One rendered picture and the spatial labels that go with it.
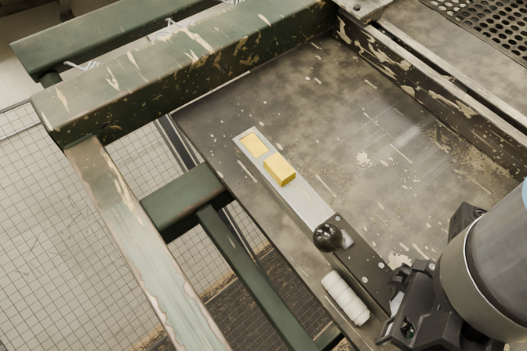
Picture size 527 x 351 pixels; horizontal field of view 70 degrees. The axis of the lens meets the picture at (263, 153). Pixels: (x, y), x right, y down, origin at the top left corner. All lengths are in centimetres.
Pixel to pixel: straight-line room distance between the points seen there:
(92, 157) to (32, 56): 56
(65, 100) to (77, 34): 51
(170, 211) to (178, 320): 22
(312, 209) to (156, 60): 39
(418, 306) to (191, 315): 31
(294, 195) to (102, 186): 31
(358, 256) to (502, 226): 37
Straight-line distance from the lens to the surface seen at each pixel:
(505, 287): 25
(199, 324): 55
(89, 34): 122
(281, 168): 62
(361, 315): 59
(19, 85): 537
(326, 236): 47
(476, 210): 43
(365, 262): 59
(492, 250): 24
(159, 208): 71
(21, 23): 564
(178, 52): 75
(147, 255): 59
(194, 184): 72
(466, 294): 28
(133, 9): 125
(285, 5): 85
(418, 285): 37
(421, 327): 35
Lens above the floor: 171
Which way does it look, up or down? 6 degrees down
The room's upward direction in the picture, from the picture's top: 30 degrees counter-clockwise
